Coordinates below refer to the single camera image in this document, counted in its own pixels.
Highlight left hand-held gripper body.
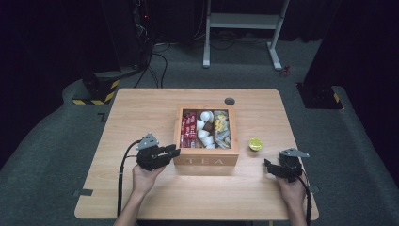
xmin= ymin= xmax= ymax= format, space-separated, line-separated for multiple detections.
xmin=135 ymin=133 xmax=166 ymax=172

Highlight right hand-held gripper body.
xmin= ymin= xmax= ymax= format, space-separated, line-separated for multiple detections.
xmin=278 ymin=148 xmax=311 ymax=184

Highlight green-lidded capsule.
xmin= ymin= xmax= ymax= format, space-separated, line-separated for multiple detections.
xmin=248 ymin=137 xmax=264 ymax=153

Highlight wooden tea box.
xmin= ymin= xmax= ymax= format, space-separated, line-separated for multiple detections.
xmin=171 ymin=104 xmax=240 ymax=168

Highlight person's left hand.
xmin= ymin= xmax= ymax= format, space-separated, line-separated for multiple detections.
xmin=131 ymin=163 xmax=167 ymax=197

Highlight person's right hand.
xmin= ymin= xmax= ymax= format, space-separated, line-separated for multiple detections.
xmin=277 ymin=174 xmax=308 ymax=209

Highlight stack of red packets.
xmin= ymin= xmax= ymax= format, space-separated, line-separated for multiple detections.
xmin=180 ymin=109 xmax=199 ymax=149

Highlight grey packets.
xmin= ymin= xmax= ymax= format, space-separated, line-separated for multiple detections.
xmin=215 ymin=129 xmax=232 ymax=150

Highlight yellow packets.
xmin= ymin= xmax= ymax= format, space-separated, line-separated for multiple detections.
xmin=214 ymin=112 xmax=228 ymax=133

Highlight black yellow striped stand base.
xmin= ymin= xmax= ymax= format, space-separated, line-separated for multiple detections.
xmin=72 ymin=71 xmax=121 ymax=106

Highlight dark equipment rack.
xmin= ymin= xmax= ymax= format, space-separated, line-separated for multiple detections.
xmin=99 ymin=0 xmax=155 ymax=73

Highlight white metal stand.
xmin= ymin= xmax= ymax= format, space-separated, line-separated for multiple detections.
xmin=202 ymin=0 xmax=292 ymax=72

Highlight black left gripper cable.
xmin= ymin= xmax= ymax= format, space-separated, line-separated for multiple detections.
xmin=116 ymin=138 xmax=143 ymax=218

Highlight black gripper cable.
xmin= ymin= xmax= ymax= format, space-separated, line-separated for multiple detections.
xmin=296 ymin=174 xmax=313 ymax=226
xmin=116 ymin=138 xmax=143 ymax=218

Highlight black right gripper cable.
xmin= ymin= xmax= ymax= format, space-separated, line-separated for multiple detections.
xmin=296 ymin=174 xmax=313 ymax=226

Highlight black floor cables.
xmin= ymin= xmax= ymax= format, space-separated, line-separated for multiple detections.
xmin=133 ymin=41 xmax=172 ymax=89

